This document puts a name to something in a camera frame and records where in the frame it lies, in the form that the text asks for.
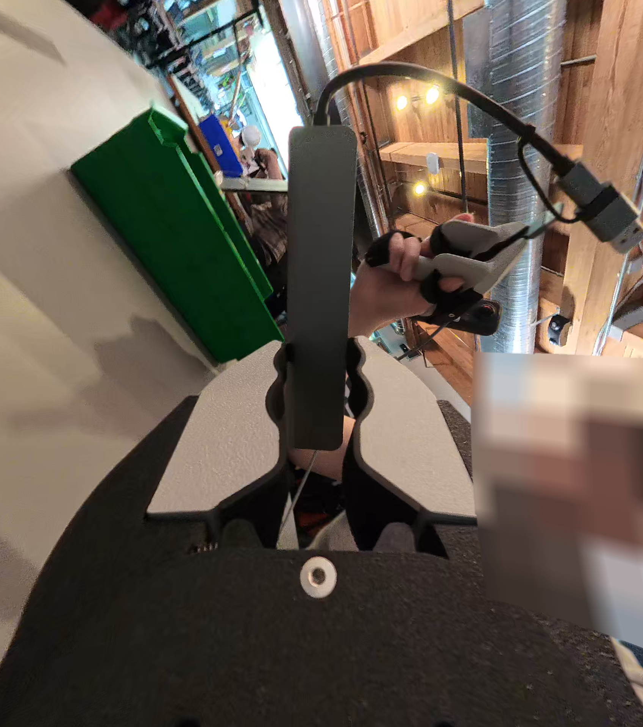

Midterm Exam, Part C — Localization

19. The person's right hand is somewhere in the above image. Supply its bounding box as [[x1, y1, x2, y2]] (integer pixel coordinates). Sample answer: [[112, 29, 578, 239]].
[[349, 213, 477, 339]]

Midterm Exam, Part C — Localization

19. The grey metal bracket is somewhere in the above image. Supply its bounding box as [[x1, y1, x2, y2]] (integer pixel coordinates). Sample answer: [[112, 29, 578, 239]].
[[607, 303, 643, 343]]

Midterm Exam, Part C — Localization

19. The silver ventilation duct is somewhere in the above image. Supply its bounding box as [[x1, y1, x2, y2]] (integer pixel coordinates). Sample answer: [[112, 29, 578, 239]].
[[462, 0, 570, 354], [279, 0, 392, 239]]

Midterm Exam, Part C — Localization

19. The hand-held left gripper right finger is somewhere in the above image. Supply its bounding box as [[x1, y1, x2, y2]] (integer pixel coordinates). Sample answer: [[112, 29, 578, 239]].
[[345, 336, 477, 526]]

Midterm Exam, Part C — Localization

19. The person's right forearm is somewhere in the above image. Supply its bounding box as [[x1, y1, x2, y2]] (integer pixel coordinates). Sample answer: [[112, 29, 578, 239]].
[[289, 417, 354, 485]]

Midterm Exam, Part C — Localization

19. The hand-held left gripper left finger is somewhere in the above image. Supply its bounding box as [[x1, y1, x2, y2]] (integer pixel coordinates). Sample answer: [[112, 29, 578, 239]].
[[145, 340, 294, 522]]

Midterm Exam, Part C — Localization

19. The black hub cable with plug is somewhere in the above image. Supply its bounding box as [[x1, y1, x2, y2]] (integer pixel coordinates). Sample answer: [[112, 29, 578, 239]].
[[313, 61, 643, 254]]

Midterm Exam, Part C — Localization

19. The green plastic bin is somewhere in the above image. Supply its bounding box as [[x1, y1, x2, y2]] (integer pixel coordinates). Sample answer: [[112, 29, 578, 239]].
[[70, 107, 285, 364]]

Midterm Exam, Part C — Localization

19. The blue plastic bin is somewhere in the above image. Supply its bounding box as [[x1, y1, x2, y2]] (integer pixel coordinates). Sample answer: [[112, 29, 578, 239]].
[[198, 114, 244, 178]]

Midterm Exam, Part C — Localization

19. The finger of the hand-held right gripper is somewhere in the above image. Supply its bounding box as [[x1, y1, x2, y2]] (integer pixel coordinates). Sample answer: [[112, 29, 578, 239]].
[[455, 220, 529, 257], [441, 234, 527, 292]]

